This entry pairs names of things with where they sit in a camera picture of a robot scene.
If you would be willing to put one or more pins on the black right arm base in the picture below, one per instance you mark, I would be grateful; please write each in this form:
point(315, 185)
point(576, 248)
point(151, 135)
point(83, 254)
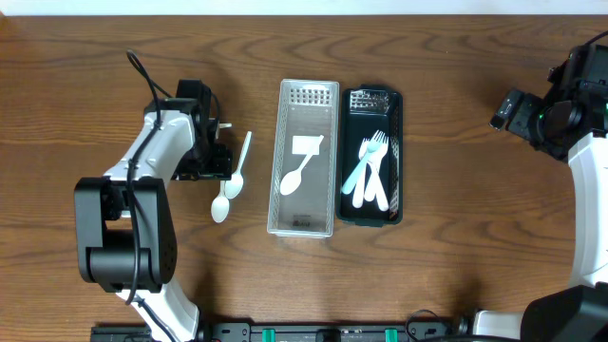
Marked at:
point(578, 314)

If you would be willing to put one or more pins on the white plastic fork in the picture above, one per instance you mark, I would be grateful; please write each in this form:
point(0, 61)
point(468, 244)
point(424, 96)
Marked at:
point(358, 194)

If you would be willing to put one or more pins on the dark green plastic basket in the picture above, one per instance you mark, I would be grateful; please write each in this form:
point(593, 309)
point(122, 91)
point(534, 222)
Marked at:
point(365, 110)

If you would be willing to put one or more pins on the white fork in basket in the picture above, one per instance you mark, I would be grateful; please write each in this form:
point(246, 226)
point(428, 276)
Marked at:
point(382, 157)

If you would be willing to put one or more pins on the clear plastic basket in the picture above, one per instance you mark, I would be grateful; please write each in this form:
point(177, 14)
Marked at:
point(305, 108)

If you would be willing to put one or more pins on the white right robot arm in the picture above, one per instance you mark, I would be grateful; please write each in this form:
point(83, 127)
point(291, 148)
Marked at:
point(573, 131)

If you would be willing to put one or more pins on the pink plastic fork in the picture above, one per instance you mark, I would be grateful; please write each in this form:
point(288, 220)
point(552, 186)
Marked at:
point(381, 197)

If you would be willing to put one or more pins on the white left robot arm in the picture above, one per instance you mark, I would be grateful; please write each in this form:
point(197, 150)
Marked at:
point(126, 240)

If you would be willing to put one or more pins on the white spoon long diagonal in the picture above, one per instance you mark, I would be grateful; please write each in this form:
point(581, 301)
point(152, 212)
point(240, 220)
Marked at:
point(292, 180)

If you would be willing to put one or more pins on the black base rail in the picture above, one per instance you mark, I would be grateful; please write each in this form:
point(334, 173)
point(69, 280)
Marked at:
point(413, 329)

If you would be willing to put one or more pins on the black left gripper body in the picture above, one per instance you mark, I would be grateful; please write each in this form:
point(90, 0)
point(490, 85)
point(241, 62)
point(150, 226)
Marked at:
point(220, 161)

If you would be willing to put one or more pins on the mint green plastic fork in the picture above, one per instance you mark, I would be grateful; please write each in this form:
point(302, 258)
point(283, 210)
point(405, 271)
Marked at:
point(375, 143)

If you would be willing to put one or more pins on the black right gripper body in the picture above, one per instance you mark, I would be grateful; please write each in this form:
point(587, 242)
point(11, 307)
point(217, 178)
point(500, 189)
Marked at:
point(526, 117)

